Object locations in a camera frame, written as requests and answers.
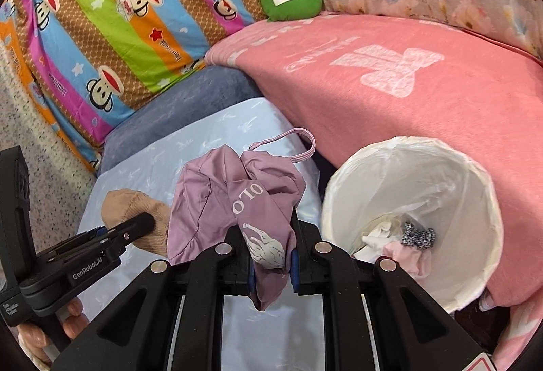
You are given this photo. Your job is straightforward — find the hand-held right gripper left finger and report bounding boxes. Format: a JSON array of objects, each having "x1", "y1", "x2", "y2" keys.
[{"x1": 50, "y1": 224, "x2": 256, "y2": 371}]

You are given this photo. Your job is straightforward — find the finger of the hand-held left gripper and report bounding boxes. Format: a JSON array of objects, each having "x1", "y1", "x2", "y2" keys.
[{"x1": 97, "y1": 213, "x2": 155, "y2": 248}]

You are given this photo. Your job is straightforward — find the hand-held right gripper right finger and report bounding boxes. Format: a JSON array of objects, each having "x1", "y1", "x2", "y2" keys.
[{"x1": 288, "y1": 211, "x2": 495, "y2": 371}]

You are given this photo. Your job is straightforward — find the tan knit glove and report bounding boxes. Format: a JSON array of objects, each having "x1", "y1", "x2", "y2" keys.
[{"x1": 102, "y1": 189, "x2": 171, "y2": 257}]

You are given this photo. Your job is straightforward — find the purple fabric pouch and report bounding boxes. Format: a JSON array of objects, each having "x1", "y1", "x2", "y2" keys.
[{"x1": 167, "y1": 128, "x2": 317, "y2": 311}]

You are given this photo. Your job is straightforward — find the white cotton glove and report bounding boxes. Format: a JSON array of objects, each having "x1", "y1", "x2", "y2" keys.
[{"x1": 354, "y1": 215, "x2": 408, "y2": 259}]

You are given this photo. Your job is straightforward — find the pink cloth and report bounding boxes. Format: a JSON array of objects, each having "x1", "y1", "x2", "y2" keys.
[{"x1": 384, "y1": 241, "x2": 431, "y2": 280}]

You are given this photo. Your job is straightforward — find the black white patterned scrunchie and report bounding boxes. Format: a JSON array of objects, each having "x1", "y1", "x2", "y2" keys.
[{"x1": 401, "y1": 222, "x2": 437, "y2": 250}]

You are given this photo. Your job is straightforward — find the white lined trash bin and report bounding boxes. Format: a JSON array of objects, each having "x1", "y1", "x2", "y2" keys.
[{"x1": 320, "y1": 136, "x2": 505, "y2": 314}]

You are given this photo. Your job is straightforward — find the person's left hand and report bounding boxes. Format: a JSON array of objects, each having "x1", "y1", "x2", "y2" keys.
[{"x1": 19, "y1": 298, "x2": 88, "y2": 363}]

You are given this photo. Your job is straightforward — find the light blue palm print sheet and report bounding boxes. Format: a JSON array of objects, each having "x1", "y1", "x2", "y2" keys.
[{"x1": 76, "y1": 97, "x2": 327, "y2": 371}]

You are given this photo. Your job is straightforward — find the blue grey cushion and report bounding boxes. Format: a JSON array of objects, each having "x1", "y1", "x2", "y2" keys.
[{"x1": 98, "y1": 65, "x2": 264, "y2": 177}]

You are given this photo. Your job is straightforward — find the striped cartoon pillow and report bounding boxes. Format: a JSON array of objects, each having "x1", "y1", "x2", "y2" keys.
[
  {"x1": 15, "y1": 0, "x2": 272, "y2": 147},
  {"x1": 0, "y1": 2, "x2": 105, "y2": 174}
]

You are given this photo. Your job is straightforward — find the pink blanket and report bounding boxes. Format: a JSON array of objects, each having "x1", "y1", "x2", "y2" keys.
[{"x1": 206, "y1": 13, "x2": 543, "y2": 371}]

